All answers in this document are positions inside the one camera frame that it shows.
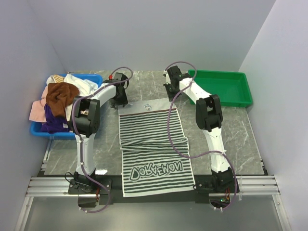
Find pink towel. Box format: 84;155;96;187
29;86;48;123

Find aluminium frame rail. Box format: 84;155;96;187
14;139;292;231

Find cream yellow striped towel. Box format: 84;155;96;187
47;75;75;121

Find blue plastic bin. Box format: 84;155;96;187
30;73;103;140

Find brown towel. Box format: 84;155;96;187
46;82;80;118

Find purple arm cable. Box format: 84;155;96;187
72;66;134;214
164;60;239;212

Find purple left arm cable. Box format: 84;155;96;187
72;66;134;214

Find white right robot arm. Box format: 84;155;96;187
163;62;238;193

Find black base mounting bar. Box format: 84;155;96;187
68;175;240;207

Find purple towel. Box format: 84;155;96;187
40;104;70;134

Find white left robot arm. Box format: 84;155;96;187
69;72;129;193

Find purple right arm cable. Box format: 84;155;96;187
164;60;239;212

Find green plastic tray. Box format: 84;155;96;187
194;70;253;108

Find green white striped towel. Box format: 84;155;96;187
118;98;195;197

